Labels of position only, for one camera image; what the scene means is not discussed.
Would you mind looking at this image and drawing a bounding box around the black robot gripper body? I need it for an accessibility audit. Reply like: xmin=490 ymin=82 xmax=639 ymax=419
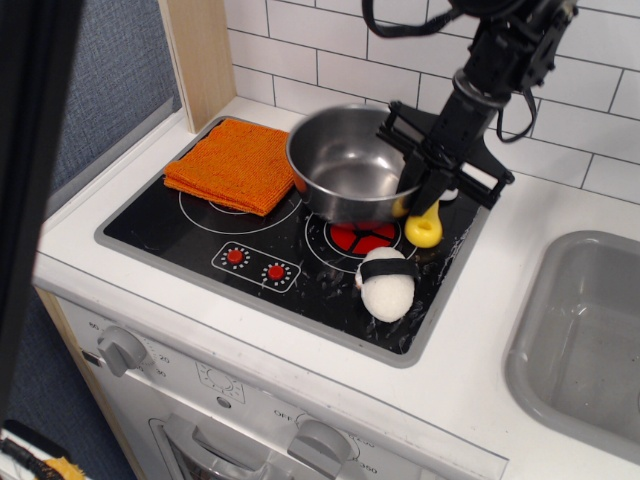
xmin=377 ymin=87 xmax=514 ymax=206

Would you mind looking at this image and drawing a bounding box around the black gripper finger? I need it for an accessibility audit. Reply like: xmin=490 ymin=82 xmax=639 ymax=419
xmin=396 ymin=150 xmax=429 ymax=195
xmin=408 ymin=167 xmax=456 ymax=216

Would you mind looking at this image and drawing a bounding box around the stainless steel pot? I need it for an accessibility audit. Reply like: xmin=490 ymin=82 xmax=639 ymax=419
xmin=286 ymin=104 xmax=417 ymax=224

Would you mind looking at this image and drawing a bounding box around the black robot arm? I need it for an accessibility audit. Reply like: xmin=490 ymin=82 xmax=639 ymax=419
xmin=362 ymin=1 xmax=578 ymax=216

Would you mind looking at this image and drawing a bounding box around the white plush sushi toy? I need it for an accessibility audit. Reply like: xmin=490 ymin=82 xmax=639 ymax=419
xmin=355 ymin=247 xmax=419 ymax=323

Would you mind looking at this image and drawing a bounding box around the black toy stovetop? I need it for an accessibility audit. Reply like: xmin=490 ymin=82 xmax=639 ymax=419
xmin=93 ymin=115 xmax=496 ymax=370

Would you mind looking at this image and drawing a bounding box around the orange folded cloth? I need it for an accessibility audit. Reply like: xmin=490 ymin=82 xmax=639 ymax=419
xmin=164 ymin=118 xmax=294 ymax=217

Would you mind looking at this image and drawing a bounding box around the grey plastic sink basin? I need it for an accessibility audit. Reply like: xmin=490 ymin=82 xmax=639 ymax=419
xmin=505 ymin=231 xmax=639 ymax=463

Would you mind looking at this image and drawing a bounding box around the grey right oven knob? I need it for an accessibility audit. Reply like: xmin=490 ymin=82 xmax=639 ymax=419
xmin=287 ymin=420 xmax=352 ymax=478

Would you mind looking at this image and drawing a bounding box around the grey oven knob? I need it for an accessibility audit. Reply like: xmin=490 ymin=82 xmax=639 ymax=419
xmin=97 ymin=326 xmax=147 ymax=378
xmin=287 ymin=420 xmax=352 ymax=478

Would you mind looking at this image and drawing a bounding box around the white toy oven front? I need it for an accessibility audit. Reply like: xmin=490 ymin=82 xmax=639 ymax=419
xmin=57 ymin=300 xmax=507 ymax=479

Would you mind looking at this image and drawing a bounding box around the grey left oven knob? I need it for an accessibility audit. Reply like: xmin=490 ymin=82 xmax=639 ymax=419
xmin=97 ymin=326 xmax=147 ymax=378

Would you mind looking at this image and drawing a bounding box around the yellow cloth scrap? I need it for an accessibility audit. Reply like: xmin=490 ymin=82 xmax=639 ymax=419
xmin=44 ymin=457 xmax=87 ymax=480

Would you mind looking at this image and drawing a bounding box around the yellow handled toy knife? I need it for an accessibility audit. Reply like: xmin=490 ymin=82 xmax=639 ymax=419
xmin=392 ymin=189 xmax=458 ymax=249

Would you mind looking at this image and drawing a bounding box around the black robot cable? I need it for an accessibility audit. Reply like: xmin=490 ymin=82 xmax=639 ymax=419
xmin=494 ymin=87 xmax=539 ymax=145

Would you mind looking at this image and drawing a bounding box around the black braided cable sleeve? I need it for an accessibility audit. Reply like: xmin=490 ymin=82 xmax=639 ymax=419
xmin=360 ymin=0 xmax=466 ymax=40

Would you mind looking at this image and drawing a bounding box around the light wooden side post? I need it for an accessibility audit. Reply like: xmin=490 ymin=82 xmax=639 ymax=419
xmin=158 ymin=0 xmax=237 ymax=133

